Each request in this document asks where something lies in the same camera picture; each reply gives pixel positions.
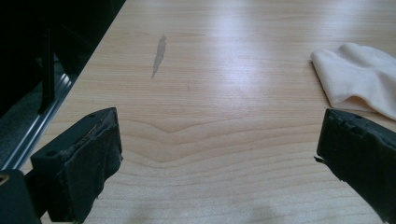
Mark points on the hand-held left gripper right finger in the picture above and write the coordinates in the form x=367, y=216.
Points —
x=361, y=152

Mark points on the cream white cloth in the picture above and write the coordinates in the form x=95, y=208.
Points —
x=358, y=77

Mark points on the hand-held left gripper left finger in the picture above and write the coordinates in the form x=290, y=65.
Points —
x=81, y=161

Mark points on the black metal stand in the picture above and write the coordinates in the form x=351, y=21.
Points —
x=47, y=71

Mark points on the silver metal rail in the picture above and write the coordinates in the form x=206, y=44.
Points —
x=37, y=124

